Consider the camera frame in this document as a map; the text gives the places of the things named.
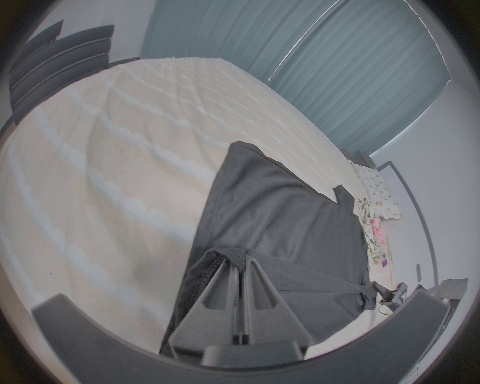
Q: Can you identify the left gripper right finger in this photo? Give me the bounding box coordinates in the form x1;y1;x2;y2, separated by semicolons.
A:
244;255;309;349

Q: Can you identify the black T-shirt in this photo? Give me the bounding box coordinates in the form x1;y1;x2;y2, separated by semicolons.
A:
159;140;379;357

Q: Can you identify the pile of clothes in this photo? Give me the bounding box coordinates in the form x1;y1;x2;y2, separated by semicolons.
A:
356;198;391;268

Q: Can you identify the white printed pillow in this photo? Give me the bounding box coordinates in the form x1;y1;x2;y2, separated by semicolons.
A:
352;163;403;220

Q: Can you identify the bed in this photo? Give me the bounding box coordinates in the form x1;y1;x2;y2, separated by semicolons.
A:
0;56;439;357

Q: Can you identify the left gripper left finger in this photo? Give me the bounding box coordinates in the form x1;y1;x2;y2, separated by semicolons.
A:
168;257;241;357

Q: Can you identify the black chest of drawers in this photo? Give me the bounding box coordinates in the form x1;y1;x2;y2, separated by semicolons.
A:
8;24;115;124

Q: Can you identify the blue-green curtain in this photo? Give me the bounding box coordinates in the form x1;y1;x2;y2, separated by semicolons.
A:
268;0;451;151
140;0;340;81

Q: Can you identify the grey bedside table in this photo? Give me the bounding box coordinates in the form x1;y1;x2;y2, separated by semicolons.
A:
341;148;376;167

